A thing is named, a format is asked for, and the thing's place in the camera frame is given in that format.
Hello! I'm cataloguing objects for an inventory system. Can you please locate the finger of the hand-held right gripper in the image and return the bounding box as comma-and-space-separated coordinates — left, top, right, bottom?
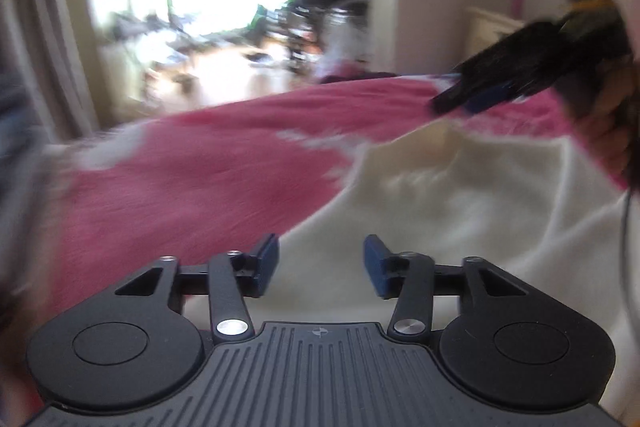
430, 21, 577, 118

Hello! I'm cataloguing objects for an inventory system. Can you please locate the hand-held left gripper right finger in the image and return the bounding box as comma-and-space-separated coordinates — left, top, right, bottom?
364, 234, 528, 343

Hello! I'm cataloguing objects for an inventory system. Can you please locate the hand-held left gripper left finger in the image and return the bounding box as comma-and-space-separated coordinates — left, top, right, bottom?
115, 233, 280, 343

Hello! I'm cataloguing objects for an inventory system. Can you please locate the white fleece garment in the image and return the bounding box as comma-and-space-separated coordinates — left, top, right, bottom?
180, 127, 640, 408

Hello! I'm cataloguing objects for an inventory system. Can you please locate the person's right hand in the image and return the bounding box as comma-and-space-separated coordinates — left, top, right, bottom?
574, 56, 640, 188

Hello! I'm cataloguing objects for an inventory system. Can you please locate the cream nightstand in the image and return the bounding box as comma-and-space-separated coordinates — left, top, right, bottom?
462, 6, 523, 68

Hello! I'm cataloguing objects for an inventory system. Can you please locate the red floral blanket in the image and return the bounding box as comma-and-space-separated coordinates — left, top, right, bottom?
50, 74, 626, 308

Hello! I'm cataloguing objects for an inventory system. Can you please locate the beige curtain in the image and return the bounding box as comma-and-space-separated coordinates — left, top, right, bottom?
0, 0, 103, 142

